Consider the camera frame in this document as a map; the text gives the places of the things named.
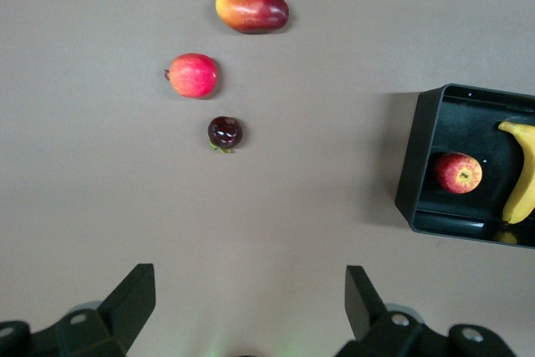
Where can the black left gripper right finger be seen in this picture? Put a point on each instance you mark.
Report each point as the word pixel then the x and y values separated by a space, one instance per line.
pixel 376 332

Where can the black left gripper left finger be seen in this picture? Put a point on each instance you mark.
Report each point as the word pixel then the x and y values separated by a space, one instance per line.
pixel 113 323

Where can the red yellow apple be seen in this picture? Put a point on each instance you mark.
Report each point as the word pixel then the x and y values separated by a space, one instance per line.
pixel 457 173

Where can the black plastic box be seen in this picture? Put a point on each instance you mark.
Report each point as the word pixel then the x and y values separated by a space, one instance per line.
pixel 422 144

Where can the yellow banana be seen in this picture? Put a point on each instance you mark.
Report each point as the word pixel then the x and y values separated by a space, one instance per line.
pixel 524 181

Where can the dark purple mangosteen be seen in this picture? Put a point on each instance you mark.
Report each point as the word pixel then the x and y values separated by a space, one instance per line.
pixel 225 133

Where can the red yellow mango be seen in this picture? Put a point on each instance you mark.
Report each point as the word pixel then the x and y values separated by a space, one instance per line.
pixel 253 10

